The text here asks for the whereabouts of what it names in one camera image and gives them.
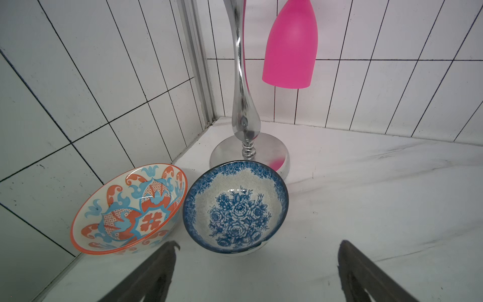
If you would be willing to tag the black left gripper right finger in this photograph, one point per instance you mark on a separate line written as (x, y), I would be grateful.
(362, 280)

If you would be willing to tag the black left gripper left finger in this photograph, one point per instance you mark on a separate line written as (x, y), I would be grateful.
(151, 280)

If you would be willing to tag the orange patterned ceramic bowl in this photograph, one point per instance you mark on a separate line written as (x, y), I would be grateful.
(133, 212)

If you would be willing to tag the blue floral ceramic bowl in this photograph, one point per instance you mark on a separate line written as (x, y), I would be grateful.
(235, 208)

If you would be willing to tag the chrome glass holder stand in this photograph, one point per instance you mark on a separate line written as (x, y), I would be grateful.
(248, 142)

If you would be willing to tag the pink wine glass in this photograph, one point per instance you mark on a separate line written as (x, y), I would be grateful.
(292, 47)

